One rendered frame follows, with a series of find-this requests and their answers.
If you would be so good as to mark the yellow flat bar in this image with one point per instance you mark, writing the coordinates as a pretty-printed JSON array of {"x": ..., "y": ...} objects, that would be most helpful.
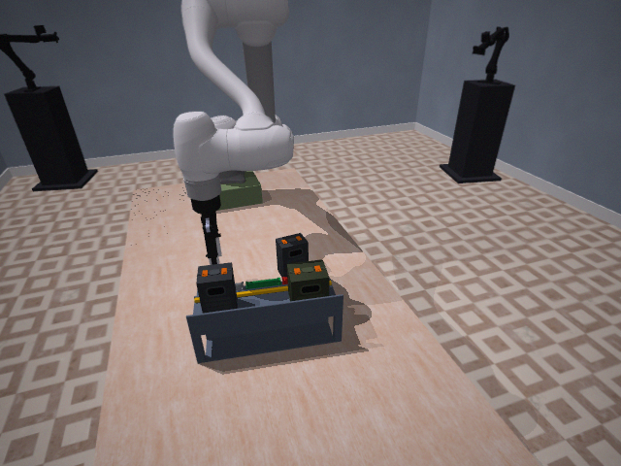
[{"x": 255, "y": 292}]

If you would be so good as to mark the green open bin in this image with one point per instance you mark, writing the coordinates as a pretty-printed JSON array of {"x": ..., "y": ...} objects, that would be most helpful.
[{"x": 264, "y": 283}]

